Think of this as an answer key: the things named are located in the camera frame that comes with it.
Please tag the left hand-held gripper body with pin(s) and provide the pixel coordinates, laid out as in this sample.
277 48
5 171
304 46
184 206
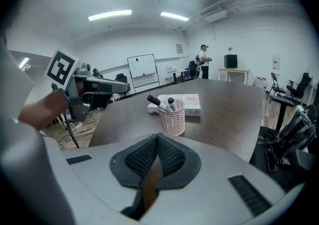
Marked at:
61 68

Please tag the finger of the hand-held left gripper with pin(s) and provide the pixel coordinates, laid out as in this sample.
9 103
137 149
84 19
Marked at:
112 87

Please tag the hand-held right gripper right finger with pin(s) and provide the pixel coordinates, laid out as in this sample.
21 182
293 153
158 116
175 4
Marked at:
182 166

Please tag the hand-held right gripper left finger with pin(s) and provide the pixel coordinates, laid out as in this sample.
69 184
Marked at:
129 169

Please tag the black capped white marker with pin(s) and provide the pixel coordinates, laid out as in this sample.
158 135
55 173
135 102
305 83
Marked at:
172 103
155 100

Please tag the pink mesh pen holder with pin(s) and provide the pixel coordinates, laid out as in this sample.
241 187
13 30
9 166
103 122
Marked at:
172 122

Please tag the person's left forearm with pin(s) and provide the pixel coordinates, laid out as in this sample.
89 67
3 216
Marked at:
42 109

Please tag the whiteboard on wheeled stand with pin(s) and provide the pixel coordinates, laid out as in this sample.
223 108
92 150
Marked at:
142 66

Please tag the white printed flat box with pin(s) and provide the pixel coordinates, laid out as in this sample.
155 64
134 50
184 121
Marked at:
193 108

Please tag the small white desk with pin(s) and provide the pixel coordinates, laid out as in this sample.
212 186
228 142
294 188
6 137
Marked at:
175 72

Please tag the ceiling light strip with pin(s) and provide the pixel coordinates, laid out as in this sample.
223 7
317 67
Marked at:
109 15
174 16

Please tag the person's grey clothing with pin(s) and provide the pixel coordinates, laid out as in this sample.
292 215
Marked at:
22 169

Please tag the white wooden side table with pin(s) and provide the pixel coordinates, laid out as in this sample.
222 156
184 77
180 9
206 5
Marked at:
234 70

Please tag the group of water bottles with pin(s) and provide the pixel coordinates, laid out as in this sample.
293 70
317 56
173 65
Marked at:
261 82

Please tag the black cabinet box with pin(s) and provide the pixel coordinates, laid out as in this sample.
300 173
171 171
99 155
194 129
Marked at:
230 61

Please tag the black folding chair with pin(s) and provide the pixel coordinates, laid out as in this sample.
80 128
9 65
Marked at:
275 87

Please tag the small decorative vase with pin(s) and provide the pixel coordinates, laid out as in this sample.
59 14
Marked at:
230 50

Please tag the ceiling air conditioner unit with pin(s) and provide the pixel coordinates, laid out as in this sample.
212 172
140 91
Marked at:
215 15

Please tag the white wall poster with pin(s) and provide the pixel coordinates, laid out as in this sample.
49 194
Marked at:
275 61

